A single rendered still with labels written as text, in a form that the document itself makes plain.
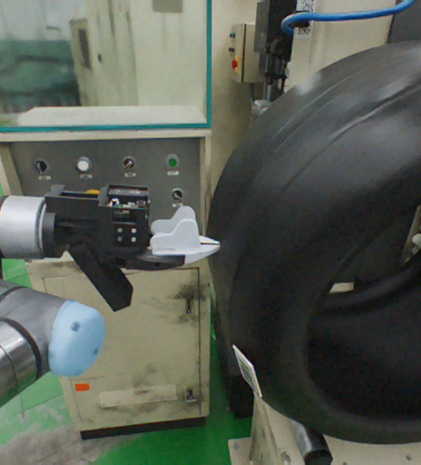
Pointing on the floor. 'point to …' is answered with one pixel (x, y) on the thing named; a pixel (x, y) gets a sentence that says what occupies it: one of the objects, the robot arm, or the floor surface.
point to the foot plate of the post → (239, 450)
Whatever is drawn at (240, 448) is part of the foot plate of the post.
